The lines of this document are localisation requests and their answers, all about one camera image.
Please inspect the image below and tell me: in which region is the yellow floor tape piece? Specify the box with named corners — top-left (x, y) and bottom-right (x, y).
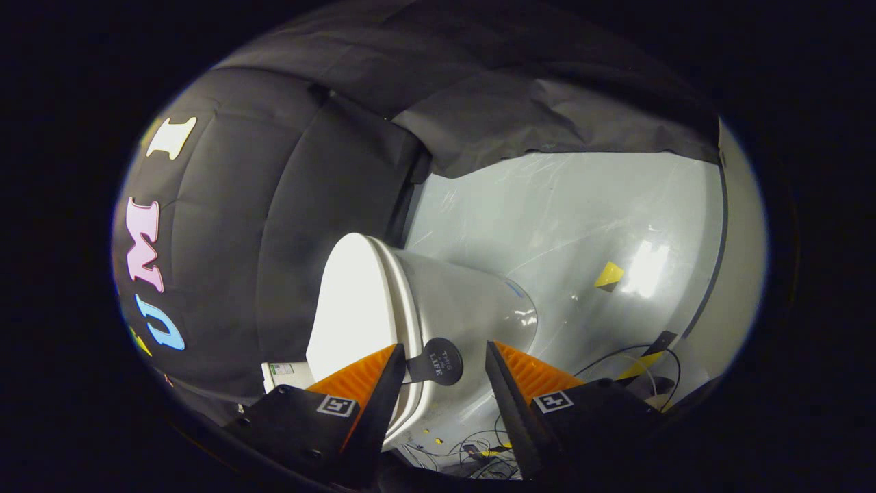
top-left (594, 262), bottom-right (625, 292)

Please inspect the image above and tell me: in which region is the black backdrop cloth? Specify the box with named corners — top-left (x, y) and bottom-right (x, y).
top-left (112, 3), bottom-right (719, 425)

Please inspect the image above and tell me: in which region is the white box green label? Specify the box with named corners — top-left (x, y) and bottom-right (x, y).
top-left (261, 361), bottom-right (317, 394)

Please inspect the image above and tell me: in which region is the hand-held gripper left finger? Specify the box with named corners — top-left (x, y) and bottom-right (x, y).
top-left (224, 342), bottom-right (407, 490)

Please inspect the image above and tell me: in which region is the white toilet bowl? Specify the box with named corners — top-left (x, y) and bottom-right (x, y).
top-left (380, 248), bottom-right (539, 451)

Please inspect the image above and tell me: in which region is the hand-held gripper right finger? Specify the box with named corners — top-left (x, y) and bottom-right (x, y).
top-left (485, 340), bottom-right (665, 481)

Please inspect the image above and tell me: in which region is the round black pull tag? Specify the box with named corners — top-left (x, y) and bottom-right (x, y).
top-left (405, 337), bottom-right (464, 386)

